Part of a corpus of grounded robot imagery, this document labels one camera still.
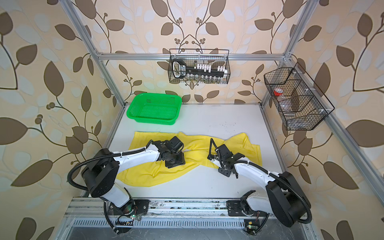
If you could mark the aluminium front rail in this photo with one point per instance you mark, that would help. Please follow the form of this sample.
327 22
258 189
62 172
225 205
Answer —
162 207

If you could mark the red capped container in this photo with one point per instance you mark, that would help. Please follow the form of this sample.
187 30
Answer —
278 92

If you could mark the black tool with white labels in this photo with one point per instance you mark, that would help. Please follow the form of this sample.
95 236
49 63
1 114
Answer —
179 69

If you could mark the yellow trousers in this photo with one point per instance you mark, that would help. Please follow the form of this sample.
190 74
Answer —
196 154

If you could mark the black wire basket wall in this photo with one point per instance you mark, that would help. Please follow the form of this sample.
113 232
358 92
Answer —
215 57
303 105

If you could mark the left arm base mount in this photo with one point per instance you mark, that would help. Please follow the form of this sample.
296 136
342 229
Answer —
132 207

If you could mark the black wire basket rear wall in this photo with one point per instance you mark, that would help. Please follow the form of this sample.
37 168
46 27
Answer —
215 57

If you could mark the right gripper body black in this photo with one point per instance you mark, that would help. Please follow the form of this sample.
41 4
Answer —
222 169

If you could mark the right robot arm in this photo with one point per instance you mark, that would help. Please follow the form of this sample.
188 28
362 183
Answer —
285 199

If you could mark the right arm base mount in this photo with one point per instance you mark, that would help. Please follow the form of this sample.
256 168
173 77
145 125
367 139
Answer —
240 208

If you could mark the green plastic basket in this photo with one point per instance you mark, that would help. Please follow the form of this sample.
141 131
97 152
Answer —
152 108

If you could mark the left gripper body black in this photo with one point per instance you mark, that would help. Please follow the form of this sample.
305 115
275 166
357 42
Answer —
176 159

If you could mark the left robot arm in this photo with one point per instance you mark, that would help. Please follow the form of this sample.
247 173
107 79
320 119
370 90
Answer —
100 175

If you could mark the black wire basket right wall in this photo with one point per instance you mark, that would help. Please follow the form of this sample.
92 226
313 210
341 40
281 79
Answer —
303 105

